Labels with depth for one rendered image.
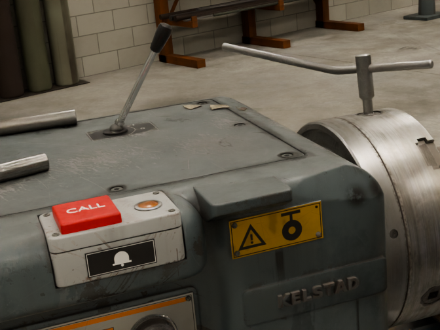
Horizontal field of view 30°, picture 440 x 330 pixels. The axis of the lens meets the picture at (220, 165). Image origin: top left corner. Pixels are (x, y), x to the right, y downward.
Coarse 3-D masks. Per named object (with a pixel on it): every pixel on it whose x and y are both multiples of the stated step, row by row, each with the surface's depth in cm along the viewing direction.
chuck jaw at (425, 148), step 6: (420, 144) 111; (426, 144) 111; (432, 144) 111; (420, 150) 110; (426, 150) 111; (432, 150) 111; (438, 150) 113; (426, 156) 110; (432, 156) 110; (438, 156) 110; (426, 162) 109; (432, 162) 110; (438, 162) 110; (438, 168) 109
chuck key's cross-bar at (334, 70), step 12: (228, 48) 128; (240, 48) 127; (252, 48) 126; (276, 60) 124; (288, 60) 123; (300, 60) 122; (420, 60) 112; (324, 72) 120; (336, 72) 119; (348, 72) 118; (372, 72) 116
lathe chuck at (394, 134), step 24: (360, 120) 115; (384, 120) 114; (408, 120) 114; (384, 144) 110; (408, 144) 110; (408, 168) 108; (432, 168) 108; (408, 192) 106; (432, 192) 107; (408, 216) 105; (432, 216) 106; (408, 240) 105; (432, 240) 106; (432, 264) 107; (408, 288) 108; (432, 288) 109; (408, 312) 111; (432, 312) 115
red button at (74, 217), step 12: (60, 204) 84; (72, 204) 84; (84, 204) 83; (96, 204) 83; (108, 204) 83; (60, 216) 81; (72, 216) 80; (84, 216) 80; (96, 216) 80; (108, 216) 80; (120, 216) 80; (60, 228) 79; (72, 228) 79; (84, 228) 79
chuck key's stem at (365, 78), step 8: (360, 56) 116; (368, 56) 116; (360, 64) 116; (368, 64) 116; (360, 72) 116; (368, 72) 116; (360, 80) 117; (368, 80) 116; (360, 88) 117; (368, 88) 116; (360, 96) 117; (368, 96) 117; (368, 104) 117; (368, 112) 118
